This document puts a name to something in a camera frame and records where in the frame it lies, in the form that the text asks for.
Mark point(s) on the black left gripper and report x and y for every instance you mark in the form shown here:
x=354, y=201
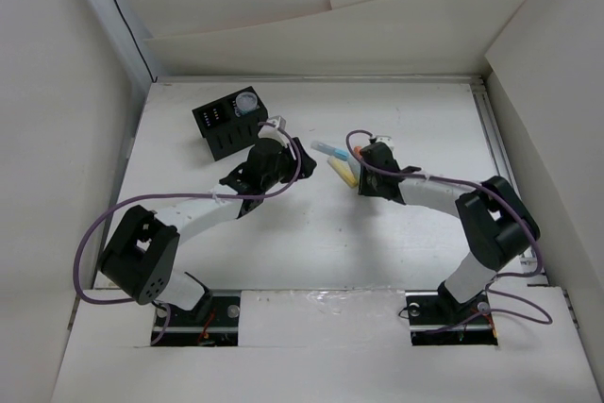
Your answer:
x=306, y=166

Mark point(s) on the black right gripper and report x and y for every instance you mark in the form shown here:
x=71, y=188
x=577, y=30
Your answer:
x=364, y=188

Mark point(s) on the yellow highlighter pen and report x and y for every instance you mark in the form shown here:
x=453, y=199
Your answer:
x=342, y=169

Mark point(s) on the blue highlighter pen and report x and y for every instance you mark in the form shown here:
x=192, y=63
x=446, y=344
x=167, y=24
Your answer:
x=329, y=150

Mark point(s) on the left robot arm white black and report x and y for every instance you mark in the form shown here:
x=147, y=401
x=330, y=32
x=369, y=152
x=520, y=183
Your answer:
x=141, y=253

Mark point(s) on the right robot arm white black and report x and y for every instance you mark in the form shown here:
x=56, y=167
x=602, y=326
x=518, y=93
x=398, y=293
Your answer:
x=497, y=225

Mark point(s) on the black slotted organizer box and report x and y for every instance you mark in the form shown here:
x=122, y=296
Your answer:
x=224, y=130

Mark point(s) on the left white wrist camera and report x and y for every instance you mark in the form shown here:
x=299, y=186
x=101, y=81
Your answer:
x=273, y=129

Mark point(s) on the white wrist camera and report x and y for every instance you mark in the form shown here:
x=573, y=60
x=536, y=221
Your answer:
x=273, y=129
x=387, y=140

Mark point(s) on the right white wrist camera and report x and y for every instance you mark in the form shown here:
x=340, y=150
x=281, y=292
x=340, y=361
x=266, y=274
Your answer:
x=387, y=140

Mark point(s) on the aluminium rail right edge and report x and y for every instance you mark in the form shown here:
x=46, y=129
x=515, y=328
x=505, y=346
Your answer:
x=502, y=164

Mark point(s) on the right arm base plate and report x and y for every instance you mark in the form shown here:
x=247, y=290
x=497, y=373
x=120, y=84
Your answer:
x=433, y=323

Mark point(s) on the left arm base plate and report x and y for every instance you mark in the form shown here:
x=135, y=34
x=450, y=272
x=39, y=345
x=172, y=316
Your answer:
x=217, y=325

